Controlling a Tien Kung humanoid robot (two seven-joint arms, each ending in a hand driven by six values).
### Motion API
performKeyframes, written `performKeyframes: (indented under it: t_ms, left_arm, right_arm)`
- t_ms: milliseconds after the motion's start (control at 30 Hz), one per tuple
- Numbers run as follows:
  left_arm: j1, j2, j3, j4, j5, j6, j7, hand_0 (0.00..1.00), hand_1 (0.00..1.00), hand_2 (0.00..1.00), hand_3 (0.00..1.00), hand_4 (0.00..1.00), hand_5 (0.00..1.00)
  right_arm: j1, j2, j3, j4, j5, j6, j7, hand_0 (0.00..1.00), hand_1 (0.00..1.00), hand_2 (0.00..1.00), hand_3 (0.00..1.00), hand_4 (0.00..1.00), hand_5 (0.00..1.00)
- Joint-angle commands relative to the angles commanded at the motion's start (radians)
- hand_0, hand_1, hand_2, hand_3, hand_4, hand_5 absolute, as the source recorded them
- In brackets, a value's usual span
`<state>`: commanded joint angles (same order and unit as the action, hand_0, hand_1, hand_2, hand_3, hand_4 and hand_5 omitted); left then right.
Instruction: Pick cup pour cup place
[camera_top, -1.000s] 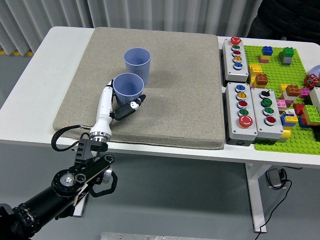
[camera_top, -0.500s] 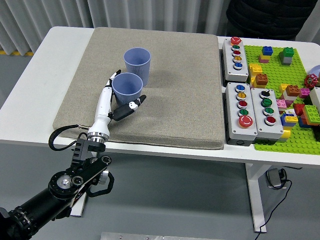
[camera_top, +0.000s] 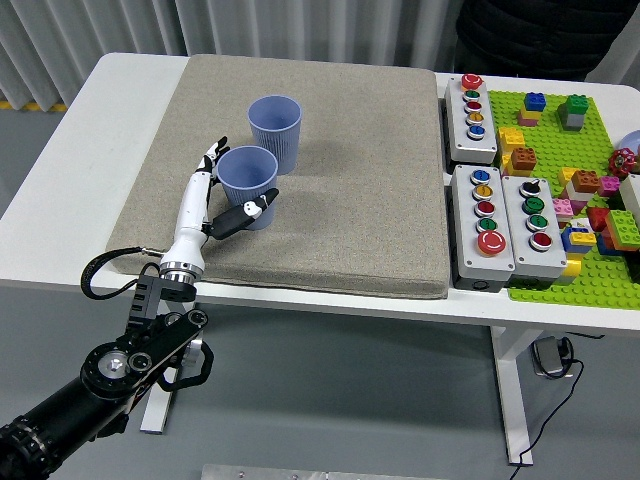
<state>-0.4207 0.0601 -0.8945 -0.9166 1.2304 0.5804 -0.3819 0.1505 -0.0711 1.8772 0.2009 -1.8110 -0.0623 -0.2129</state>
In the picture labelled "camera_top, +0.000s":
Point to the red valve handwheel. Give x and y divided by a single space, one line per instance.
621 162

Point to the slim grey five-button box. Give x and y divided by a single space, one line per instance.
457 120

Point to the red building block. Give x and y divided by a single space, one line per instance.
597 220

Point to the green studded baseplate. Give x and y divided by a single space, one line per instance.
550 145

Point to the small yellow building block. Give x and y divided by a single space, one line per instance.
566 176

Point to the blue ribbed cup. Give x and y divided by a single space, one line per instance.
277 130
245 172

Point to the white table leg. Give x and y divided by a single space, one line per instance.
155 420
515 390

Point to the grey-brown cushion mat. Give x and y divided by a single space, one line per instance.
360 200

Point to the pale blue bowl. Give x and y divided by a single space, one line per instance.
632 141

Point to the person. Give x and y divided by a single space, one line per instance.
525 35

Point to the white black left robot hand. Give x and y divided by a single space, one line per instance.
192 215

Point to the green grey block stack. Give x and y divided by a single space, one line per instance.
575 110

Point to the large green building block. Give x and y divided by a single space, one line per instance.
622 230

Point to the grey selector switch button box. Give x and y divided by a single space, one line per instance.
517 240

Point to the blue yellow pink block stack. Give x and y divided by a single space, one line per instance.
532 102

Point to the grey power adapter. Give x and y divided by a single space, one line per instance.
547 356

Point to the large white block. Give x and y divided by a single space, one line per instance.
632 197

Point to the pink building block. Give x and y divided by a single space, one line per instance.
609 186
562 207

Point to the orange building block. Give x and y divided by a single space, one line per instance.
522 160

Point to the grey pleated curtain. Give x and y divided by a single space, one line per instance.
300 25

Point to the wide grey five-button box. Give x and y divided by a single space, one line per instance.
467 250

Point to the orange white block stack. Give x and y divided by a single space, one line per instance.
585 181

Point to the yellow round block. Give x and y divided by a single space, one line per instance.
570 269

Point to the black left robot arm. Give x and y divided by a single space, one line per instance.
60 415

